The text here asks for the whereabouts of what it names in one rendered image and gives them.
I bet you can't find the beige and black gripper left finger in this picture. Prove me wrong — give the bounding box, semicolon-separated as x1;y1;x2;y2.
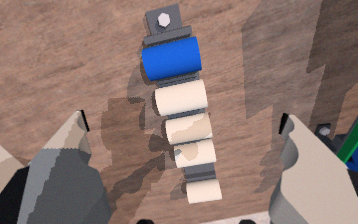
0;110;112;224

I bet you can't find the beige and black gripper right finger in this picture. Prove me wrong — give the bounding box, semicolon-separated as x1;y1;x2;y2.
268;113;358;224

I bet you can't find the cream cylinder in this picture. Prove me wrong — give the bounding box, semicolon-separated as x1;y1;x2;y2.
186;178;222;204
166;112;212;145
174;138;216;168
155;79;208;116

